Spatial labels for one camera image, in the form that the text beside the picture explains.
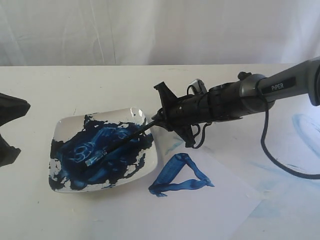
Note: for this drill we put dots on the white square paint plate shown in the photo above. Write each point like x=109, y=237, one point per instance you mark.
x=79, y=161

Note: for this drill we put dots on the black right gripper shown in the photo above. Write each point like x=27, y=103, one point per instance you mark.
x=180, y=113

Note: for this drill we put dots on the white paper sheet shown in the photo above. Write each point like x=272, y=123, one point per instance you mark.
x=186, y=208

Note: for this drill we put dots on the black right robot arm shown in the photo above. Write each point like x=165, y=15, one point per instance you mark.
x=251, y=94

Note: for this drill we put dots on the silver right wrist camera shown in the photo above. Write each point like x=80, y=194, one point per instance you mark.
x=197, y=87

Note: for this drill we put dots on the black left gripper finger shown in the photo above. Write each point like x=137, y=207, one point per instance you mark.
x=8, y=153
x=12, y=108

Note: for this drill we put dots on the white backdrop curtain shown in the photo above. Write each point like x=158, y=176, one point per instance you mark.
x=158, y=32

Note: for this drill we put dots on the black paintbrush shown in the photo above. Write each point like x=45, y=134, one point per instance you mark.
x=116, y=145

